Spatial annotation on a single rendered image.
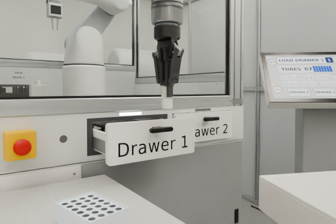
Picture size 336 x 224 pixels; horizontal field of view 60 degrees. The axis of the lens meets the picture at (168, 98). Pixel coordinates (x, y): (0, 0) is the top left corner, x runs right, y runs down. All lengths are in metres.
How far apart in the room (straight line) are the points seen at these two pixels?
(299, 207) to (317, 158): 0.98
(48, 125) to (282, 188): 0.61
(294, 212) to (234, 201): 0.78
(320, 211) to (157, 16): 0.59
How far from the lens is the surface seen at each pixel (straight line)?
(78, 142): 0.90
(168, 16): 0.81
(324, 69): 1.53
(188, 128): 0.90
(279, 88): 1.39
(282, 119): 2.52
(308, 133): 1.51
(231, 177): 1.30
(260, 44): 2.68
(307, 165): 1.54
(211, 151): 1.19
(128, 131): 0.79
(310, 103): 1.39
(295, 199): 0.58
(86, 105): 0.90
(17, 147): 0.79
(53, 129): 0.88
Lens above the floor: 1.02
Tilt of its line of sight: 2 degrees down
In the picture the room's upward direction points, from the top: straight up
